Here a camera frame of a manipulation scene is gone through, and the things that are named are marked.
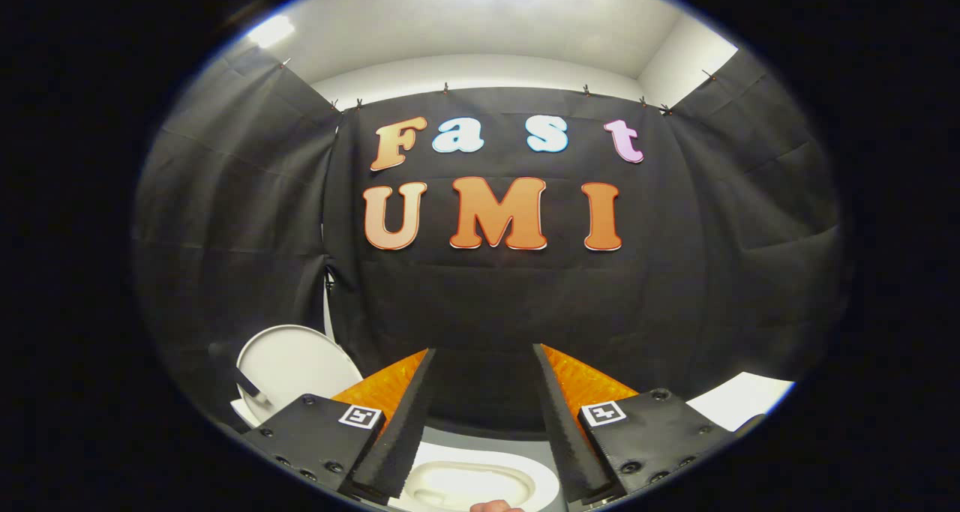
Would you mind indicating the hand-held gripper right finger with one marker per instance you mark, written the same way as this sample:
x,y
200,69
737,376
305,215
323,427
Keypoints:
x,y
570,444

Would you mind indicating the black backdrop cloth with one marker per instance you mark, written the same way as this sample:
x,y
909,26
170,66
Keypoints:
x,y
495,302

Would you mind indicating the white toilet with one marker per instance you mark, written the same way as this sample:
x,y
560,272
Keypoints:
x,y
465,456

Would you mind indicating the white toilet lid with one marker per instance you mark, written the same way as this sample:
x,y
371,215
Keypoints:
x,y
300,362

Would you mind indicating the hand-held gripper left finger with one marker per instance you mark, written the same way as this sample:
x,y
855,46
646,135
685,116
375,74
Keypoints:
x,y
397,444

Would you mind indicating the white drawer cabinet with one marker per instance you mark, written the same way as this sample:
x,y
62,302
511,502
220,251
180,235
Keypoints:
x,y
739,399

